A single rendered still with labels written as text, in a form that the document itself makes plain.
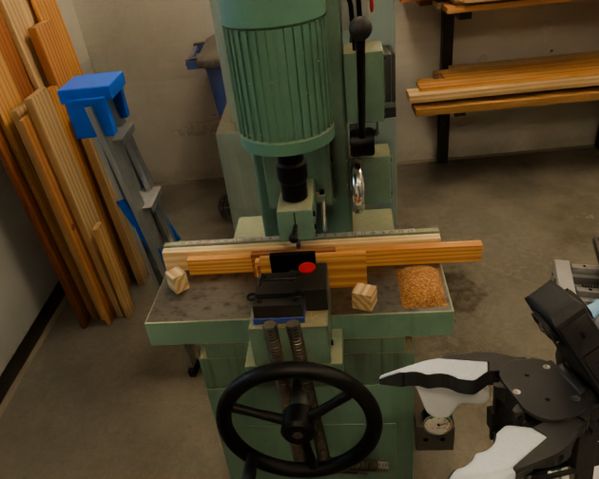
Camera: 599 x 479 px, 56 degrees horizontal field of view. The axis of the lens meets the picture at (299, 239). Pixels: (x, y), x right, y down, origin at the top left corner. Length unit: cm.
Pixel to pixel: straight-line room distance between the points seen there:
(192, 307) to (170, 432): 105
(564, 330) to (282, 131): 65
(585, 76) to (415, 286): 239
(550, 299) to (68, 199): 215
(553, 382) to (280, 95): 64
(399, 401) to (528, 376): 76
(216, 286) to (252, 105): 41
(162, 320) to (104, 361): 140
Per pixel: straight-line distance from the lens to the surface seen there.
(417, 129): 365
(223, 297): 116
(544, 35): 368
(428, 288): 110
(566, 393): 49
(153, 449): 213
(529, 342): 239
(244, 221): 161
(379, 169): 126
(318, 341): 99
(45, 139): 234
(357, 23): 88
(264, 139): 98
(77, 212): 245
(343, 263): 110
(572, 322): 44
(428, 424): 121
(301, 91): 95
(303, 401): 103
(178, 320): 113
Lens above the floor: 160
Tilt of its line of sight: 32 degrees down
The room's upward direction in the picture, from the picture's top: 7 degrees counter-clockwise
